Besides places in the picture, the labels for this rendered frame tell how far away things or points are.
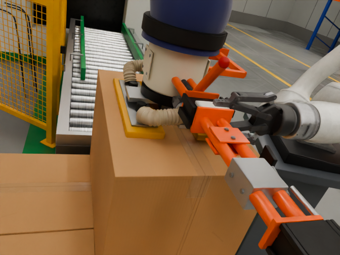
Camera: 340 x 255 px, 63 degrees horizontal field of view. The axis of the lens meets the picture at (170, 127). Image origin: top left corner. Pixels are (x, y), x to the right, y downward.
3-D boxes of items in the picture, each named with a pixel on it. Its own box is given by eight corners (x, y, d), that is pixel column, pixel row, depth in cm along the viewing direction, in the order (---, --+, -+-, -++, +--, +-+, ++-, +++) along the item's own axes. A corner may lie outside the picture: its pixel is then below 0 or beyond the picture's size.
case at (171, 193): (89, 155, 123) (97, 69, 104) (174, 156, 137) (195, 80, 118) (96, 290, 75) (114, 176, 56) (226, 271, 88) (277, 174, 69)
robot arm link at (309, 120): (308, 147, 67) (288, 147, 65) (285, 127, 74) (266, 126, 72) (327, 115, 62) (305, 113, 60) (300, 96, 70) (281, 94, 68)
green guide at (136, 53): (121, 30, 330) (122, 22, 326) (129, 31, 334) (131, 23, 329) (146, 86, 202) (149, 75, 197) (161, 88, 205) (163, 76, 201)
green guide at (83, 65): (73, 22, 312) (73, 13, 308) (83, 23, 316) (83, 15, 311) (68, 78, 184) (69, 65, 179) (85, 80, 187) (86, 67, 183)
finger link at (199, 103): (229, 112, 59) (230, 109, 58) (199, 110, 56) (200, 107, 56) (223, 105, 61) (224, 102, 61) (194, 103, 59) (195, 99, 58)
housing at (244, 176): (221, 178, 46) (230, 156, 44) (255, 177, 48) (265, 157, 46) (241, 210, 41) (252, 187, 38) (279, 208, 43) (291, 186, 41)
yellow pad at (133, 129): (112, 82, 96) (114, 69, 93) (141, 85, 99) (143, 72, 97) (125, 138, 68) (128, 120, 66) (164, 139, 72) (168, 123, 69)
